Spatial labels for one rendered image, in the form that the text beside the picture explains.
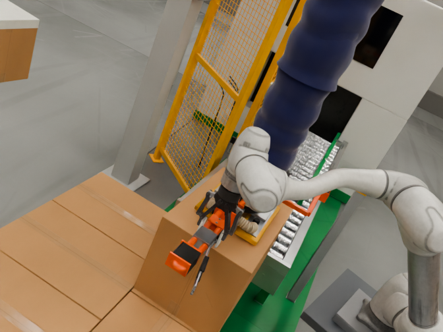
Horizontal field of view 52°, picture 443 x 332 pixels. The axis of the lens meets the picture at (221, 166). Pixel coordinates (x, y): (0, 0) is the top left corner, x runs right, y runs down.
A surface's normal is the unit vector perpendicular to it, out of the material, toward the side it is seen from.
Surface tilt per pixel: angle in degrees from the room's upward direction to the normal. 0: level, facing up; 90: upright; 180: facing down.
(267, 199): 91
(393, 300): 79
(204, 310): 90
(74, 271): 0
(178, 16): 90
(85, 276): 0
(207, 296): 90
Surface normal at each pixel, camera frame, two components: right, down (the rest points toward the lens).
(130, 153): -0.37, 0.33
